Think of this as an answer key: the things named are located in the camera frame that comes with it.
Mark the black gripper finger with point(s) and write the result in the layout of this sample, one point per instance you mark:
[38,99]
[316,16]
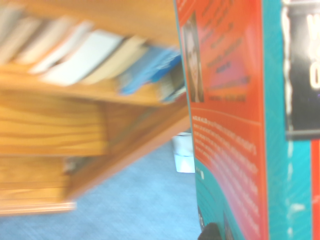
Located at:
[211,232]

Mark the teal and red book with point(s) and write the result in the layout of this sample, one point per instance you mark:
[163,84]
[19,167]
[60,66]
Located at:
[237,125]

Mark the white air purifier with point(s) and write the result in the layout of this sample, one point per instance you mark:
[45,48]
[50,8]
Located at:
[185,155]

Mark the dark green hardcover book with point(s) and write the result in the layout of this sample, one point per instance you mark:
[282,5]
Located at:
[175,85]

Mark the blue hardcover book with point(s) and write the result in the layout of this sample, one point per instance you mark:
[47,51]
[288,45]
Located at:
[147,70]

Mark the wooden bookshelf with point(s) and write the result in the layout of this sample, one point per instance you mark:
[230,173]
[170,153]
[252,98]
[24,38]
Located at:
[50,125]

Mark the white thick paperback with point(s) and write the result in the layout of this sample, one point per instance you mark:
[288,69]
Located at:
[117,62]

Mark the red edged paperback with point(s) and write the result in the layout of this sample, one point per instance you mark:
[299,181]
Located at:
[85,57]

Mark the tan page paperback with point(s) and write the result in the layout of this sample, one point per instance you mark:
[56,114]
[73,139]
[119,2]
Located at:
[60,47]

